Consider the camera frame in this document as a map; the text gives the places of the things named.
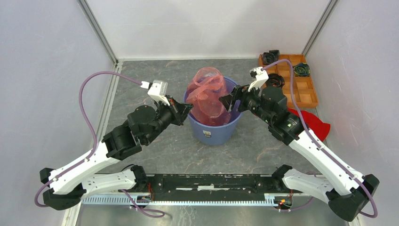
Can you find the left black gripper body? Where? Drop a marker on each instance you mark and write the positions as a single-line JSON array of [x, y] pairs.
[[164, 115]]

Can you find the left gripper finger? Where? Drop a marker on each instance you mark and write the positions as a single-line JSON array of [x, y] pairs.
[[180, 110], [178, 118]]

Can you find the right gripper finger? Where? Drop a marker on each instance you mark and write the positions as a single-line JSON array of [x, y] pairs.
[[228, 102], [238, 91]]

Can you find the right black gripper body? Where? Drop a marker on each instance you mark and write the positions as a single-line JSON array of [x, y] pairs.
[[251, 101]]

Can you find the red translucent trash bag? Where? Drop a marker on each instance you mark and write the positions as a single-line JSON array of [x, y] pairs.
[[203, 92]]

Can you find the blue plastic trash bin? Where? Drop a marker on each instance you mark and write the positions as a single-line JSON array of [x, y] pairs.
[[215, 135]]

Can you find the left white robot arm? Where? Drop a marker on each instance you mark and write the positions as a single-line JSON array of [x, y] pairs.
[[80, 179]]

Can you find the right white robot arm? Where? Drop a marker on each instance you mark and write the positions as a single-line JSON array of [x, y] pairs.
[[345, 190]]

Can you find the black bag roll middle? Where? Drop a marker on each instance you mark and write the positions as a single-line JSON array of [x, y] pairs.
[[275, 80]]

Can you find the black bag roll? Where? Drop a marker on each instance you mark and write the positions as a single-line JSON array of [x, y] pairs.
[[275, 80], [270, 57]]

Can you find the black bag roll top left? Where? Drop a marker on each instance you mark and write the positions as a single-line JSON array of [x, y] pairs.
[[270, 57]]

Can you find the orange compartment tray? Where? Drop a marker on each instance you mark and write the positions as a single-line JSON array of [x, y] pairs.
[[304, 90]]

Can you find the dark green bag roll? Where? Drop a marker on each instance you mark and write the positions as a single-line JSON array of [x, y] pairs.
[[302, 70]]

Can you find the red cloth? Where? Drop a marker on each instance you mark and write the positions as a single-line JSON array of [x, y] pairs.
[[320, 129]]

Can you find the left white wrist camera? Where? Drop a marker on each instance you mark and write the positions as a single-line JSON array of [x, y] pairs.
[[157, 91]]

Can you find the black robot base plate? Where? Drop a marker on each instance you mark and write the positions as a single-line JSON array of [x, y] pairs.
[[210, 187]]

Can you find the slotted cable duct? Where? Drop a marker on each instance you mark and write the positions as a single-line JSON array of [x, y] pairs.
[[122, 199]]

